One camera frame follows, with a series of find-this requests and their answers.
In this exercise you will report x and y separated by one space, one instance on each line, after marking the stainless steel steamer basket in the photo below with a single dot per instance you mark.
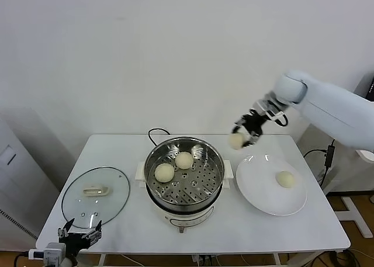
198 188

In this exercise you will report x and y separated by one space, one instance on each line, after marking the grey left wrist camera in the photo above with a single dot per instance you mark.
51 251

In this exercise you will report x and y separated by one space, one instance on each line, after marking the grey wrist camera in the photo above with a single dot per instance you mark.
51 251
270 111

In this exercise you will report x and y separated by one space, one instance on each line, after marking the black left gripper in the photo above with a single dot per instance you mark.
73 244

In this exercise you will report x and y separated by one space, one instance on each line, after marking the dark laptop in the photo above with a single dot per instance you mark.
371 87

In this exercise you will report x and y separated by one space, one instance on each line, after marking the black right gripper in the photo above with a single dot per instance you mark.
254 122

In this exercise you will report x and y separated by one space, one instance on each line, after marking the cream electric cooker base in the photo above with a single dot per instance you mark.
187 218

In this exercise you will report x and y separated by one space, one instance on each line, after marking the white steamed baozi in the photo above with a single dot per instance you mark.
164 172
184 161
237 140
284 179

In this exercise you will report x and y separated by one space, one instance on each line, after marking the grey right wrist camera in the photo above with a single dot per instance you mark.
270 111

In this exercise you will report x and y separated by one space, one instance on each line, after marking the white round plate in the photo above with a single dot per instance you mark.
257 191

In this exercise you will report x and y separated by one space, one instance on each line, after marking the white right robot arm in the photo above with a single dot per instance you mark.
321 103

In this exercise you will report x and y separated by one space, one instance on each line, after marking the white cabinet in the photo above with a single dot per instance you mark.
17 176

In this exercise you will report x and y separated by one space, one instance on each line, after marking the round glass pot lid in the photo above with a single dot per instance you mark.
76 208

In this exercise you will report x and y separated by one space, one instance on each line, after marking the white power strip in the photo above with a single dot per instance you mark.
201 258

